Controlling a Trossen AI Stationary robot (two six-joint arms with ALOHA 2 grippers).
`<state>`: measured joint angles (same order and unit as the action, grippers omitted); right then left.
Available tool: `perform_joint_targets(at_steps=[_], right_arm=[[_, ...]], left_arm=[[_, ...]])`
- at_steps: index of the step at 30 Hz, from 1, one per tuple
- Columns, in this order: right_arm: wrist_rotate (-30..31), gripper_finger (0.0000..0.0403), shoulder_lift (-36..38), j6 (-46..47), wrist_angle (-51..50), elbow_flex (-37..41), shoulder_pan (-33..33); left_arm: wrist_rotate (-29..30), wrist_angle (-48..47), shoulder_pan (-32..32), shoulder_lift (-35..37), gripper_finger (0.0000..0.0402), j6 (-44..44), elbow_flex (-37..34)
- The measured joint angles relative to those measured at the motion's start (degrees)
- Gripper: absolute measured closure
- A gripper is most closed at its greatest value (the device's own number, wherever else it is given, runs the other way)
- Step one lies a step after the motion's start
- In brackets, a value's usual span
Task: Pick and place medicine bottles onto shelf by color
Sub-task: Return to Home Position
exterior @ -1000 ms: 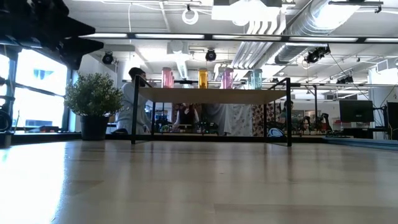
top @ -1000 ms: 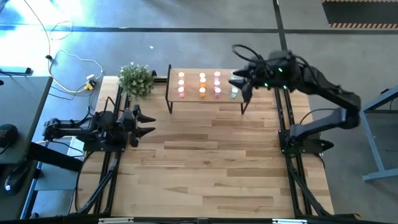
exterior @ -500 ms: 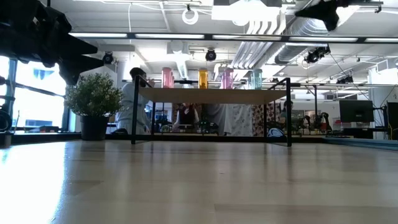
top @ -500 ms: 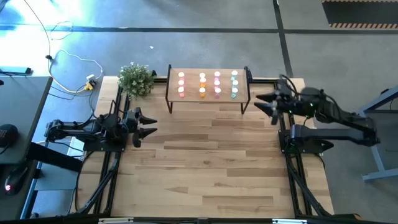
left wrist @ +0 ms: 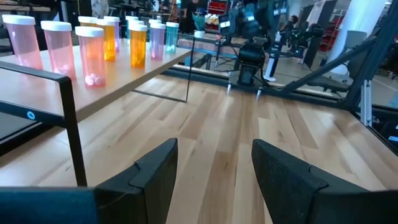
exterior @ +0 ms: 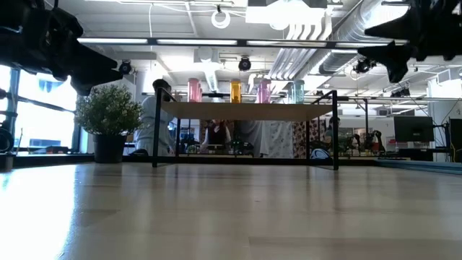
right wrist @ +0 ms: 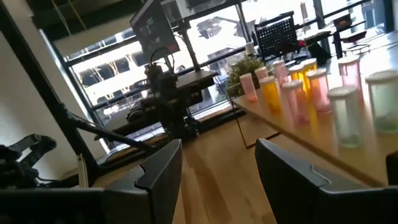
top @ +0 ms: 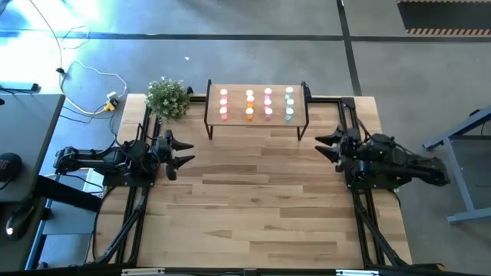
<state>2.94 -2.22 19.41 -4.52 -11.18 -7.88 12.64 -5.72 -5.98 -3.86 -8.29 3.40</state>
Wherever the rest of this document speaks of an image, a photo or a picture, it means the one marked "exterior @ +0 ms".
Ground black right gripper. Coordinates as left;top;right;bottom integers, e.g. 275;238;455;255
357;0;462;84

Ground black ceiling spot light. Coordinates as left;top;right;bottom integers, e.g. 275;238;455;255
118;59;133;76
237;56;253;72
352;57;378;75

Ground large glass window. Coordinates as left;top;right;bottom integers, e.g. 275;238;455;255
0;64;79;155

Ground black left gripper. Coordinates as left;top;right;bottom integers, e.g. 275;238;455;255
21;0;124;97

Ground blue white helmet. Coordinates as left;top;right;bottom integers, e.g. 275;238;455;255
310;147;331;160

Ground person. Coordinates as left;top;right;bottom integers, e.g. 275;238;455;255
370;129;386;155
134;78;176;157
200;120;232;153
323;116;342;155

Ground white patterned hanging cloth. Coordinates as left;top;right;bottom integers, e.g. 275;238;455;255
267;121;295;159

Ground dark floral hanging cloth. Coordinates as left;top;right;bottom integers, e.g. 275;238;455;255
292;121;311;159

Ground long linear ceiling light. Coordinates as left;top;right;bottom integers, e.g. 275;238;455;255
75;35;409;50

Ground green potted plant black pot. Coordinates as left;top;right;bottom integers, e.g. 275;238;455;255
74;83;145;164

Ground grey hanging cloth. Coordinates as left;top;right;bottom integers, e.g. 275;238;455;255
234;120;271;158

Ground silver ventilation duct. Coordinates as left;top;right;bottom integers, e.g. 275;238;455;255
317;0;412;76

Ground black computer monitor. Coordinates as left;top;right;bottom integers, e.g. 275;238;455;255
448;118;462;163
393;115;435;143

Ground white ceiling pipes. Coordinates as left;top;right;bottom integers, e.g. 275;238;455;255
269;14;339;91

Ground black aluminium rig frame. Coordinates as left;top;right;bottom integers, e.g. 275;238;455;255
0;153;378;169

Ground white cable coil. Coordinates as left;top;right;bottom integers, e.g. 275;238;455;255
211;9;232;30

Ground wooden shelf black metal frame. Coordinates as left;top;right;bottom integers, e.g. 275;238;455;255
152;87;340;171

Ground orange pill bottle white cap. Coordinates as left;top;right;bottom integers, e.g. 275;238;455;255
230;79;242;104

